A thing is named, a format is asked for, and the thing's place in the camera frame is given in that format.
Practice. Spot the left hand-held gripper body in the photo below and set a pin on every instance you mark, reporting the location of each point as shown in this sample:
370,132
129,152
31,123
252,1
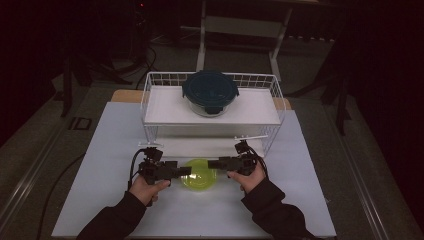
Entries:
156,170

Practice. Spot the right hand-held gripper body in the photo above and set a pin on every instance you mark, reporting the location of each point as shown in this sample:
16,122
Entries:
245,163

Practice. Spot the yellow-green translucent bowl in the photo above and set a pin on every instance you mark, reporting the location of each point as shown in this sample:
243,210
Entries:
200,180

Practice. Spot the dark round lidded food container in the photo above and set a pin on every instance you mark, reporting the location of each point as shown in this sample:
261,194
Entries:
210,88

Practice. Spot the person's right hand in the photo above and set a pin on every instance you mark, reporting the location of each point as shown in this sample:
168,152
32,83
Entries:
253,181

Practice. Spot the person's left hand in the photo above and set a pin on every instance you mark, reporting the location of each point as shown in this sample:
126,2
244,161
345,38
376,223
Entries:
146,192

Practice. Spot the white table mat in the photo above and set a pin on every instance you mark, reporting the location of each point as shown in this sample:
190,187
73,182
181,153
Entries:
206,213

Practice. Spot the wooden table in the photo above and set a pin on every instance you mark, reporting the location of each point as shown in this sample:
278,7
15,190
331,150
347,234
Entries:
126,96

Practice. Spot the black floor outlet box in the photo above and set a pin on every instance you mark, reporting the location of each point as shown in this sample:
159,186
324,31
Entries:
80,123

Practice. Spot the black stand leg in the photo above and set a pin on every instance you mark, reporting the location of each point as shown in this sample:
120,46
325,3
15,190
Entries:
340,100
66,86

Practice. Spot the metal floor rail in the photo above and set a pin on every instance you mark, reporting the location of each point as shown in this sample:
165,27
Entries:
358,173
30,176

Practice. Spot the white metal stand frame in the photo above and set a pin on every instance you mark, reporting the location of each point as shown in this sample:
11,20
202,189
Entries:
240,26

